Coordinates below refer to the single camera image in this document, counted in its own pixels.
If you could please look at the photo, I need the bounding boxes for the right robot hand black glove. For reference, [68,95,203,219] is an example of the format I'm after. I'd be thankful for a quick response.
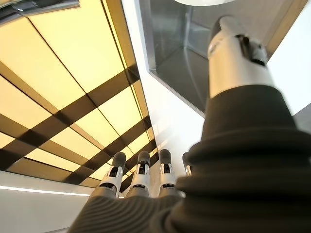
[68,15,311,233]

